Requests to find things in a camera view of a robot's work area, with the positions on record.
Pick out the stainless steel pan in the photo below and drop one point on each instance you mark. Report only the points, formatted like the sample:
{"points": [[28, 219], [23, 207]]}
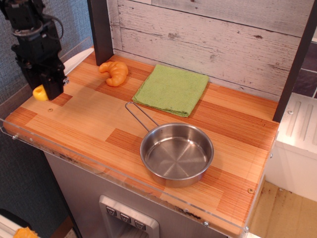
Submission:
{"points": [[176, 154]]}

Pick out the clear acrylic guard rail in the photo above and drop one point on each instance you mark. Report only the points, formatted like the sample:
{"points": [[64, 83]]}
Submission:
{"points": [[92, 143]]}

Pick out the dark right shelf post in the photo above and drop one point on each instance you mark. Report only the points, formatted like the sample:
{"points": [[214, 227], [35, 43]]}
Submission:
{"points": [[303, 47]]}

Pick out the dark shelf post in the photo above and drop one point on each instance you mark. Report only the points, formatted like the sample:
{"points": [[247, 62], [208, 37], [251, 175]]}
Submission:
{"points": [[303, 47], [100, 27]]}

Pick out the white side cabinet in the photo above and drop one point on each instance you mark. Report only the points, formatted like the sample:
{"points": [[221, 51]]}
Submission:
{"points": [[293, 159]]}

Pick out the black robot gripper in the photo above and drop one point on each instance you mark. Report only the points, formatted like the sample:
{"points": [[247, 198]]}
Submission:
{"points": [[38, 59]]}

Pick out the orange toy at corner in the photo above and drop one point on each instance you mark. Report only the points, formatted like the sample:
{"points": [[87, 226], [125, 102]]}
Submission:
{"points": [[25, 233]]}

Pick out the green folded cloth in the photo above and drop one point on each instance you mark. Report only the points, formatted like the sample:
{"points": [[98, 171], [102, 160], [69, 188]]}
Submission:
{"points": [[172, 90]]}

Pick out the yellow handled toy knife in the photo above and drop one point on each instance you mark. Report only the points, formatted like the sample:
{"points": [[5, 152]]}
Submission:
{"points": [[39, 92]]}

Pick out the grey toy kitchen cabinet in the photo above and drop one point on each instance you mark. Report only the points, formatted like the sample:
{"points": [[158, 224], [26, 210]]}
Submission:
{"points": [[82, 190]]}

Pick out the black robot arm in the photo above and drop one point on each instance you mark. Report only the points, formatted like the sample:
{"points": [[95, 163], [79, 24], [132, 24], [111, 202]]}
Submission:
{"points": [[27, 18]]}

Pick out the silver dispenser button panel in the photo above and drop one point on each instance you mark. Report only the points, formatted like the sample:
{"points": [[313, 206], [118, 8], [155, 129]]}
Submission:
{"points": [[122, 221]]}

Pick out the dark left shelf post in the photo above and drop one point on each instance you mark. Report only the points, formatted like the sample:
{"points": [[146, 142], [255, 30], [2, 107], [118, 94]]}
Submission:
{"points": [[100, 27]]}

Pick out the orange plastic croissant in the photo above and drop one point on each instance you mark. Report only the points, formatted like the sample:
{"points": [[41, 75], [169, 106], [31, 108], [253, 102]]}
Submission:
{"points": [[118, 72]]}

